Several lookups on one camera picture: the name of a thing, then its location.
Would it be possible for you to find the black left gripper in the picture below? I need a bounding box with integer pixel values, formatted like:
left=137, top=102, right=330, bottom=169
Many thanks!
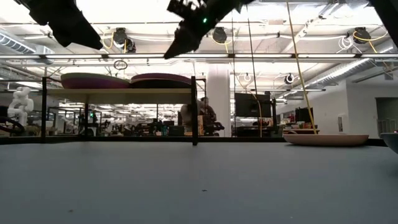
left=18, top=0, right=103, bottom=50

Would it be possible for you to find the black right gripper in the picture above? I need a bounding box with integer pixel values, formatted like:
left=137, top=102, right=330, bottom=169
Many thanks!
left=164, top=0, right=246, bottom=60

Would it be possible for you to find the purple plate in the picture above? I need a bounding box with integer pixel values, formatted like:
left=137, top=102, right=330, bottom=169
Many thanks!
left=129, top=73, right=192, bottom=85
left=60, top=76, right=131, bottom=90

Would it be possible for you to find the black plate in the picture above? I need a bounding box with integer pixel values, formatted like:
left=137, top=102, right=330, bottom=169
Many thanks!
left=130, top=81, right=192, bottom=90

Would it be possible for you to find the pink plate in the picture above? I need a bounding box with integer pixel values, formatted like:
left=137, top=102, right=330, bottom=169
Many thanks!
left=283, top=134, right=370, bottom=147

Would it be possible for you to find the white round column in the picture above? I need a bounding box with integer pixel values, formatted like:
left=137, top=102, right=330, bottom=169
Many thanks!
left=206, top=63, right=231, bottom=137

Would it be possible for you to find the person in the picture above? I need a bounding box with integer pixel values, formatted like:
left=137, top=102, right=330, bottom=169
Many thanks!
left=181, top=96, right=218, bottom=137

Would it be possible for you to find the white robot figure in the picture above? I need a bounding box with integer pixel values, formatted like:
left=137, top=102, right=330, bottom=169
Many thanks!
left=6, top=86, right=35, bottom=128

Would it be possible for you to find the long ceiling light strip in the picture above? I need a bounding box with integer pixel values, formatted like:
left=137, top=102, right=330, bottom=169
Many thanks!
left=0, top=52, right=398, bottom=60

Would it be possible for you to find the small black monitor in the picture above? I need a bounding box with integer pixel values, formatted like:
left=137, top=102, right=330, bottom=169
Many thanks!
left=294, top=107, right=314, bottom=124

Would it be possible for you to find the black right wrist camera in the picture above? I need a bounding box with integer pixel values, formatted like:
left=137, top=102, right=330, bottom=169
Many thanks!
left=167, top=0, right=201, bottom=19

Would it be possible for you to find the ceiling cable reel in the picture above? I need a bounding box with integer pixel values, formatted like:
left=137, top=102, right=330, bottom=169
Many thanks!
left=111, top=27, right=137, bottom=54
left=353, top=27, right=371, bottom=45
left=211, top=26, right=228, bottom=45

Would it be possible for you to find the black hanging ring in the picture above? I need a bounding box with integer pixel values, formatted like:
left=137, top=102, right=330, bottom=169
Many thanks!
left=113, top=59, right=129, bottom=71

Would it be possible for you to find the thin black hanging cable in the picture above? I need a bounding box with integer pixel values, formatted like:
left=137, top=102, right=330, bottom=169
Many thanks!
left=231, top=12, right=237, bottom=131

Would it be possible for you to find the wooden shelf with black frame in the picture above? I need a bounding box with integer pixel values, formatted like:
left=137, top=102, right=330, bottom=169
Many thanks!
left=41, top=76, right=200, bottom=146

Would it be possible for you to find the yellow hanging cable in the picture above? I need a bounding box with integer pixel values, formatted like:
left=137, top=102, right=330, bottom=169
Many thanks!
left=285, top=0, right=318, bottom=135

